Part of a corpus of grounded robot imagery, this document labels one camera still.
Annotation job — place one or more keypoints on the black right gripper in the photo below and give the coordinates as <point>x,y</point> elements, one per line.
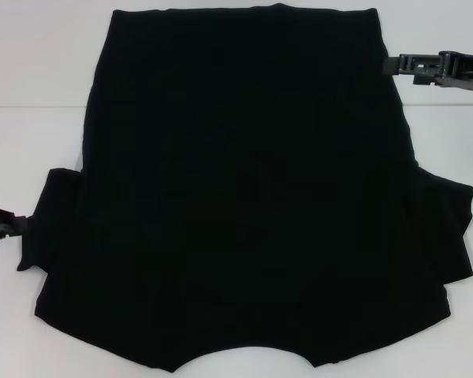
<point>467,71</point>

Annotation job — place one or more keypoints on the black shirt with white print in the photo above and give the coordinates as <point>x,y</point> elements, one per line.
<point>236,157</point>

